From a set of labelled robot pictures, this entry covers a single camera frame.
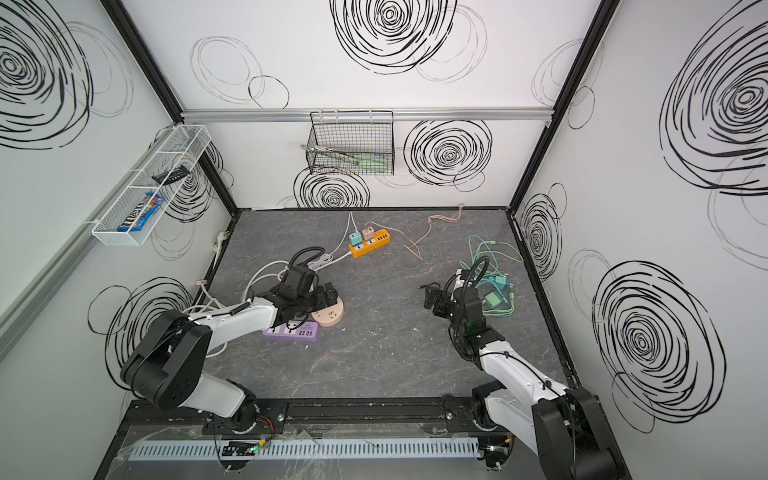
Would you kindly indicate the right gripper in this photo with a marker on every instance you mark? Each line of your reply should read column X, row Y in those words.
column 437, row 298

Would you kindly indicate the white slotted cable duct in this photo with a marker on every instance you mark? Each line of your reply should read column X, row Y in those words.
column 305, row 449

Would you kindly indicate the blue candy pack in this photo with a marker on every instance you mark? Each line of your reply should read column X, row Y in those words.
column 141, row 214

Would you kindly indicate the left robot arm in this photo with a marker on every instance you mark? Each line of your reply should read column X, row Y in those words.
column 167, row 367

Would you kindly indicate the white wire shelf basket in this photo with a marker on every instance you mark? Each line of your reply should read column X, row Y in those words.
column 185, row 146

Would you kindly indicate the teal charger with white cable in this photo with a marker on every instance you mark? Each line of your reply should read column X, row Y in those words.
column 335, row 255

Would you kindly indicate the orange power strip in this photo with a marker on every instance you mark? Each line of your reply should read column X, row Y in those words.
column 358, row 247

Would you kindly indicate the pink charger plug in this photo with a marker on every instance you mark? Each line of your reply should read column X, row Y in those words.
column 368, row 233

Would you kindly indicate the black wire basket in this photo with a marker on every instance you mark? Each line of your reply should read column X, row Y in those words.
column 349, row 137

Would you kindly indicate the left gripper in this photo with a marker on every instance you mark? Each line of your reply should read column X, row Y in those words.
column 324, row 295

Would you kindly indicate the round pink power strip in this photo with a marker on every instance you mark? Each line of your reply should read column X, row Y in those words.
column 329, row 316

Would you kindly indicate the purple power strip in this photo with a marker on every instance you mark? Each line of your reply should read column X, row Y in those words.
column 293, row 331

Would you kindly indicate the metal tongs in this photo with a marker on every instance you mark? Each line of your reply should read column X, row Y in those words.
column 320, row 150

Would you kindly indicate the aluminium wall rail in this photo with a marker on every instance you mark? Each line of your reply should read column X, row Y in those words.
column 33, row 299
column 252, row 115

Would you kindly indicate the aluminium wall rail left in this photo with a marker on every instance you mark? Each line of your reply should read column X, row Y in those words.
column 33, row 299

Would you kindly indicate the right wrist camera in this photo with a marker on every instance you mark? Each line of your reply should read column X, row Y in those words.
column 460, row 279

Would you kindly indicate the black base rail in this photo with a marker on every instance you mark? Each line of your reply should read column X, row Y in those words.
column 360, row 411

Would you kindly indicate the aluminium wall rail back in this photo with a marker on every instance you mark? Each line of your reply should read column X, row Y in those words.
column 252, row 115

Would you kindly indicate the green plug adapter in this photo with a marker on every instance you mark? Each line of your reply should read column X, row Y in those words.
column 492, row 300

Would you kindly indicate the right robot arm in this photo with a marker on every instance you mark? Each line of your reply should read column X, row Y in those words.
column 518, row 384

